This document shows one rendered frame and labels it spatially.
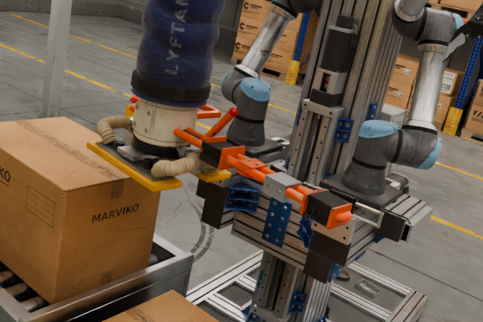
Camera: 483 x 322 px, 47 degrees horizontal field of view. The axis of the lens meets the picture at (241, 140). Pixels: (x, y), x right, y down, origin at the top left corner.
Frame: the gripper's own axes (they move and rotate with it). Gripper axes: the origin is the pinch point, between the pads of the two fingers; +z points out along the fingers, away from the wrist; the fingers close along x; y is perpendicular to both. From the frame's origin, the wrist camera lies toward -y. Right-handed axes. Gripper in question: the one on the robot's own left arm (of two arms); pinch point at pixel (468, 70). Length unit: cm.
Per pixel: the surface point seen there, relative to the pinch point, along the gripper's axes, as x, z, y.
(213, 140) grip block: 49, 31, -41
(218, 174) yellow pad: 52, 44, -30
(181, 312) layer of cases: 59, 98, -25
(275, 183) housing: 25, 32, -48
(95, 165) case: 97, 57, -35
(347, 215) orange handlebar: 6, 32, -48
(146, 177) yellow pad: 61, 44, -51
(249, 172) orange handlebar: 33, 33, -46
